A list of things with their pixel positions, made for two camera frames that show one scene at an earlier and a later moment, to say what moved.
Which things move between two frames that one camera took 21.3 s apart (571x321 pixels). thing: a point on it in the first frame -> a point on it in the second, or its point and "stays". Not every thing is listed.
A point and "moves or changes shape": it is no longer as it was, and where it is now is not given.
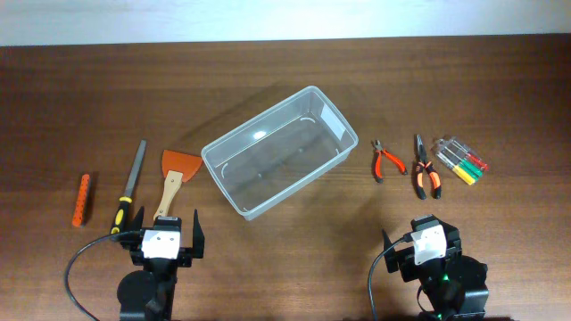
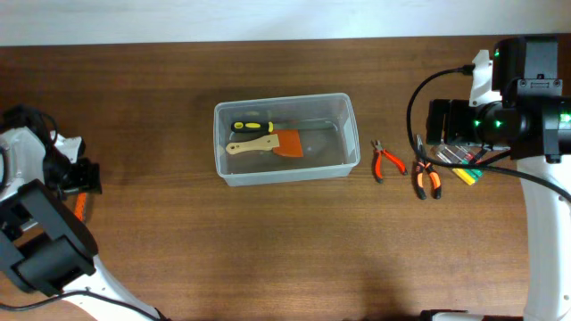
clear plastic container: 281,151 moves or changes shape
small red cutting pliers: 378,166 stays
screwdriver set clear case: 459,160 stays
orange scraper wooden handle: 177,167 -> 282,143
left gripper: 198,245 -> 87,176
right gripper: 405,259 -> 455,110
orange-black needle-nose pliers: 420,165 stays
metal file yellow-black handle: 125,201 -> 268,127
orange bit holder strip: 81,201 stays
